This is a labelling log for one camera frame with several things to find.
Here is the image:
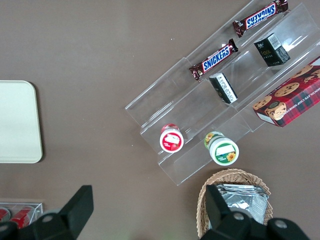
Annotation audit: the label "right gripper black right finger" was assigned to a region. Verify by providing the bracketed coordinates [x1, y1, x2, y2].
[204, 184, 253, 240]

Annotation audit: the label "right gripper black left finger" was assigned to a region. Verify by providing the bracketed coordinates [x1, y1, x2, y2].
[18, 184, 95, 240]

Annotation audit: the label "light oval wicker basket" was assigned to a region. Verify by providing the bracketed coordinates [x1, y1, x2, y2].
[196, 168, 275, 240]

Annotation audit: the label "beige rectangular serving tray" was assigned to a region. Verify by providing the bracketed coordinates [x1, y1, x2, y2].
[0, 79, 44, 165]

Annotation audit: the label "silver foil packets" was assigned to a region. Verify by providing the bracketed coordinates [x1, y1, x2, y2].
[212, 183, 270, 226]

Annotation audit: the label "clear acrylic bottle rack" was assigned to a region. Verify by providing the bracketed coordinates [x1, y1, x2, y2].
[0, 201, 44, 227]

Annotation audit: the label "red cola bottle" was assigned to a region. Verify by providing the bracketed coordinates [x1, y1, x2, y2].
[0, 209, 11, 223]
[9, 206, 34, 226]

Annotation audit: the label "green lid yogurt cup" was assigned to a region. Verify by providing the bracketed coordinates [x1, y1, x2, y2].
[204, 131, 240, 167]

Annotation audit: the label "red lid yogurt cup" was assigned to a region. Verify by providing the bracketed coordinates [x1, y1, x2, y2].
[159, 123, 185, 153]

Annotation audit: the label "clear acrylic stepped shelf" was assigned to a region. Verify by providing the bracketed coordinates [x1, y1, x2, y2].
[124, 2, 320, 187]

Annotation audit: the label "small black carton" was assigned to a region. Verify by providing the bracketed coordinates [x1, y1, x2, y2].
[208, 72, 239, 105]
[253, 33, 292, 68]

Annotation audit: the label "red tartan cookie box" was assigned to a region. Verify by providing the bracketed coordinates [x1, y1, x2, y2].
[251, 56, 320, 129]

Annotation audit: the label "brown Snickers bar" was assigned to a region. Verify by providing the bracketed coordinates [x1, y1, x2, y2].
[231, 0, 289, 39]
[188, 38, 239, 81]

